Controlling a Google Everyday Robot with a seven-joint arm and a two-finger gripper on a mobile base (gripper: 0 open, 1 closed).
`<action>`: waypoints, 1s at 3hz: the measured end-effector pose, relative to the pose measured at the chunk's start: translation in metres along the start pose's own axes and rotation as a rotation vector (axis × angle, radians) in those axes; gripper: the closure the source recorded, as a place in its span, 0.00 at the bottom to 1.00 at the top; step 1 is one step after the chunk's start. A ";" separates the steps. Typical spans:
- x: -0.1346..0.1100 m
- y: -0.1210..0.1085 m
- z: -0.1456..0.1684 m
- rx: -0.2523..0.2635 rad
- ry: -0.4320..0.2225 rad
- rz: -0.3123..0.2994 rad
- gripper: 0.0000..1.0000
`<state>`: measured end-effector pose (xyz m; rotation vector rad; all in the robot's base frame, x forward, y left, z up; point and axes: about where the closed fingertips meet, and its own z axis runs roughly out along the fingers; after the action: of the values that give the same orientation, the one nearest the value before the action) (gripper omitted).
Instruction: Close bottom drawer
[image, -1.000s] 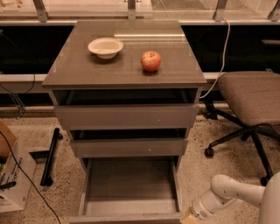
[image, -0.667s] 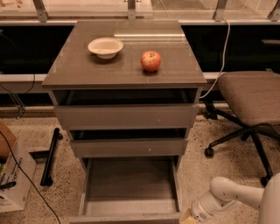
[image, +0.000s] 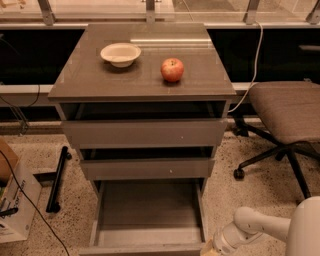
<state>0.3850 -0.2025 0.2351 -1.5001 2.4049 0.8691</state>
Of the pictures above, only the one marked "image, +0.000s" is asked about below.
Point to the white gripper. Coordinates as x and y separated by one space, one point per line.
222 240

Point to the grey bottom drawer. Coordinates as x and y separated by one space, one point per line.
148 218

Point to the grey drawer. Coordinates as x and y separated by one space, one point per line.
146 124
147 163
148 218

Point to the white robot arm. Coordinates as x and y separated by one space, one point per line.
300 233

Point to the grey middle drawer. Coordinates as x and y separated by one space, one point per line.
147 163

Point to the grey drawer cabinet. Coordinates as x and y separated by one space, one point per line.
87 78

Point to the grey top drawer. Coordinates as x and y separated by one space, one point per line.
146 124

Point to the brown office chair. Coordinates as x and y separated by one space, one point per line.
290 112

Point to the black metal bar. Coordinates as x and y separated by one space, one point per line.
53 205

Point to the red apple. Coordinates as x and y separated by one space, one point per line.
172 69

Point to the white cardboard box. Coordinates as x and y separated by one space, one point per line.
18 193

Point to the black marker pen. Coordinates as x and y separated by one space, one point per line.
9 212

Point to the white paper bowl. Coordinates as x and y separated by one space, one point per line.
120 55

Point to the brown cardboard box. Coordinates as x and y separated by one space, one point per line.
8 161

